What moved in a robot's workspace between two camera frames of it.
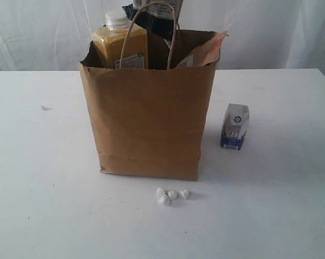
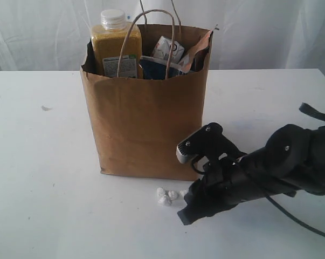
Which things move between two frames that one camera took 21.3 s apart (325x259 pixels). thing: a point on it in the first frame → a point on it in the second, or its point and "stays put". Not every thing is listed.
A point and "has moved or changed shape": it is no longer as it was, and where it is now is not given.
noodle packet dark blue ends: [158, 17] → [154, 68]
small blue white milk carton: [235, 125] → [163, 49]
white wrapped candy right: [185, 193] stays put
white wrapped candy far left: [160, 192] stays put
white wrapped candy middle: [172, 195] stays put
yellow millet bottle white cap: [121, 44] has moved or changed shape
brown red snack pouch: [208, 53] has moved or changed shape
